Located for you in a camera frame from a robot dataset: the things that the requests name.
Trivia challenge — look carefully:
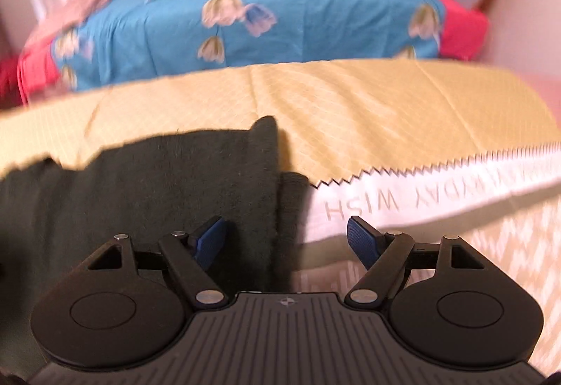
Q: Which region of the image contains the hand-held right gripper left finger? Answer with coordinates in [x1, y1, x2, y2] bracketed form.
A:
[88, 215, 230, 310]

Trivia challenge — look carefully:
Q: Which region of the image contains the yellow white patterned bed sheet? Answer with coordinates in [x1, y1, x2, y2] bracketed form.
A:
[0, 58, 561, 373]

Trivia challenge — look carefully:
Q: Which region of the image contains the blue floral pillow red trim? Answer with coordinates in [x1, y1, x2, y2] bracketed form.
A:
[0, 0, 490, 106]

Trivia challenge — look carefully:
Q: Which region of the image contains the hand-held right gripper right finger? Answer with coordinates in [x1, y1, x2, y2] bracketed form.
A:
[344, 215, 486, 310]

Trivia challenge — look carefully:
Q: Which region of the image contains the dark green knit sweater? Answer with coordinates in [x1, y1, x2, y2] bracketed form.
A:
[0, 115, 313, 370]

